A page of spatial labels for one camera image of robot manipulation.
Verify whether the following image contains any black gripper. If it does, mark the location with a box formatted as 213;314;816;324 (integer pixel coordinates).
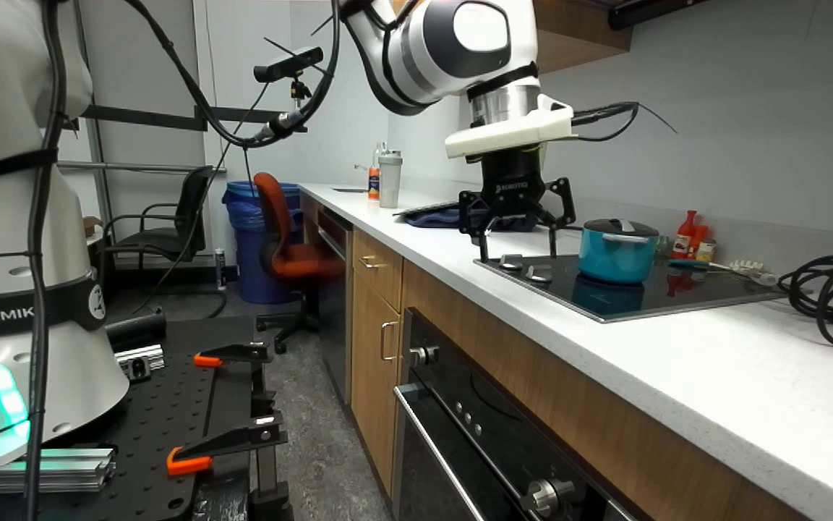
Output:
460;148;576;262

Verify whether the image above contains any round glass pot lid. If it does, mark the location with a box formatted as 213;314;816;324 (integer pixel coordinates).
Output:
584;218;660;242

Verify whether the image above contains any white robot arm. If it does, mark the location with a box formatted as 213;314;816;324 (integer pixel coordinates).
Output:
0;0;573;467

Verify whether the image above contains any blue pot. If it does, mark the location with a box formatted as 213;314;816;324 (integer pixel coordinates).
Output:
579;231;657;284

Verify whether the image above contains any dark blue cloth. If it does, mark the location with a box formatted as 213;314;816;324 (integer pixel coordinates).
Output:
396;202;535;231

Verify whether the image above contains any orange label bottle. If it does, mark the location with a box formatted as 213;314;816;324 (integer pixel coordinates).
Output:
366;166;380;200

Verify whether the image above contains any wooden cabinet door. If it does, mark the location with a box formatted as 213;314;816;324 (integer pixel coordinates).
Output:
350;231;402;495

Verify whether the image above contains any red bottle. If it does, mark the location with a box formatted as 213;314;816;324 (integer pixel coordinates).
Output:
671;210;701;262

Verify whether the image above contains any black glass cooktop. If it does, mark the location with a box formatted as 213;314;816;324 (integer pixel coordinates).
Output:
474;252;787;320

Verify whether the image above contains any orange office chair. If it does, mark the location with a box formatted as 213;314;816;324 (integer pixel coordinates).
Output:
255;174;344;354

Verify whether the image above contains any black built-in oven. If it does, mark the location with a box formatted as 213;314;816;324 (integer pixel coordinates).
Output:
393;310;641;521

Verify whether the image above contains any blue trash bin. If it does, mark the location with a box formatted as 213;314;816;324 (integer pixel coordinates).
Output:
221;179;288;305

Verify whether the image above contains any black armchair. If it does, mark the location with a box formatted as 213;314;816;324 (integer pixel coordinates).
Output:
97;166;213;284

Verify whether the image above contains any black perforated robot table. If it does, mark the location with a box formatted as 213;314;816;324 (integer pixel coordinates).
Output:
0;324;291;521

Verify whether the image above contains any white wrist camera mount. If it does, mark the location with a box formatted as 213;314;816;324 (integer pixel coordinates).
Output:
444;110;573;161

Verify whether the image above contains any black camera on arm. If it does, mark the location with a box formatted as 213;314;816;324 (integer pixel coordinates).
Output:
255;48;324;85

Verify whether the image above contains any orange-handled clamp front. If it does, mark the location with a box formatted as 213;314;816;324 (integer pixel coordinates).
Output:
164;417;286;479

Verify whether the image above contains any orange-handled clamp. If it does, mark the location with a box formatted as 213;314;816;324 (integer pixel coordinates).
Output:
190;344;269;372
164;417;286;479

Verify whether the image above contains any orange-handled clamp rear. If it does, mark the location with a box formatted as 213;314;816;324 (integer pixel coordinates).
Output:
190;344;269;372

